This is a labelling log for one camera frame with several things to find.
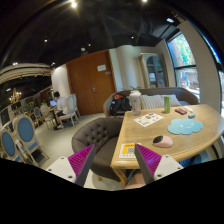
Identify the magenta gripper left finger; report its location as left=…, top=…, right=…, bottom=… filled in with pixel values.
left=68, top=145, right=96, bottom=187

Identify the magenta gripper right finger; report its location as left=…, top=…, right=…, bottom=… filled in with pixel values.
left=134, top=144, right=162, bottom=184

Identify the blue cloud mouse pad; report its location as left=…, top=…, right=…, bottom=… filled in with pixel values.
left=167, top=119, right=203, bottom=135

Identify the yellow QR code sticker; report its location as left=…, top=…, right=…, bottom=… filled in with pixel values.
left=119, top=143, right=135, bottom=159

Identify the grey tufted armchair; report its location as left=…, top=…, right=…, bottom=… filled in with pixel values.
left=71, top=118, right=123, bottom=182

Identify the printed paper sheet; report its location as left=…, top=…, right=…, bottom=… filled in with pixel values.
left=134, top=113, right=163, bottom=127

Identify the white chair with person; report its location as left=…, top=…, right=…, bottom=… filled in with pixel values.
left=59, top=96, right=79, bottom=126

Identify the dark phone with red case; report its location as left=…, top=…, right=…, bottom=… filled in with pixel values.
left=175, top=108, right=187, bottom=115

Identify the striped cushion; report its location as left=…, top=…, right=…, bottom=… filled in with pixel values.
left=140, top=95, right=180, bottom=110

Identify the small teal object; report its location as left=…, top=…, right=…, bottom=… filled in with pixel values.
left=188, top=114, right=196, bottom=119

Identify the person in white shirt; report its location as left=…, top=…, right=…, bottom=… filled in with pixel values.
left=54, top=91, right=68, bottom=129

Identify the black and red backpack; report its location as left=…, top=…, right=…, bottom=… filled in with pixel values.
left=110, top=93, right=131, bottom=116

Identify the green cylindrical bottle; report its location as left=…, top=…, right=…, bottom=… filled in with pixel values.
left=164, top=96, right=171, bottom=114

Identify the laptop on far table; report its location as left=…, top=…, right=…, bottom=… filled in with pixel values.
left=50, top=100, right=57, bottom=107

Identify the blue cushioned white chair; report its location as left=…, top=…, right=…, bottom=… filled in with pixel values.
left=13, top=114, right=48, bottom=166

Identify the clear shaker bottle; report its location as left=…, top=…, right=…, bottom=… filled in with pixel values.
left=129, top=90, right=141, bottom=116

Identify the blue cushioned chair far left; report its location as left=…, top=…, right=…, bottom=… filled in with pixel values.
left=1, top=130, right=20, bottom=161

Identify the grey curved sofa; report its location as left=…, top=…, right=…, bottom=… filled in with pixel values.
left=103, top=87, right=199, bottom=117

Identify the brown wooden double door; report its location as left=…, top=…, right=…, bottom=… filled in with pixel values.
left=66, top=50, right=116, bottom=115

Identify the glass display cabinet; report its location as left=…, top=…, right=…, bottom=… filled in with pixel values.
left=139, top=53, right=168, bottom=88

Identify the chandelier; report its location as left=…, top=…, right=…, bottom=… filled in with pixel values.
left=9, top=89, right=21, bottom=103

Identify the large window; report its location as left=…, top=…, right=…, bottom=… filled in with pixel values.
left=167, top=33, right=200, bottom=98

